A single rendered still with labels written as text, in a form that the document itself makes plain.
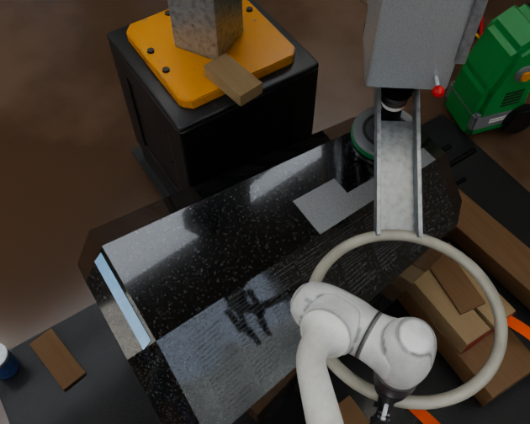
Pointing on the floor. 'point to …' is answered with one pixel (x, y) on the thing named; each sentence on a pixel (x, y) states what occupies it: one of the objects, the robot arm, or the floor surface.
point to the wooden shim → (57, 359)
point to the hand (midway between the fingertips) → (378, 412)
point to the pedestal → (212, 118)
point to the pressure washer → (500, 74)
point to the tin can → (0, 361)
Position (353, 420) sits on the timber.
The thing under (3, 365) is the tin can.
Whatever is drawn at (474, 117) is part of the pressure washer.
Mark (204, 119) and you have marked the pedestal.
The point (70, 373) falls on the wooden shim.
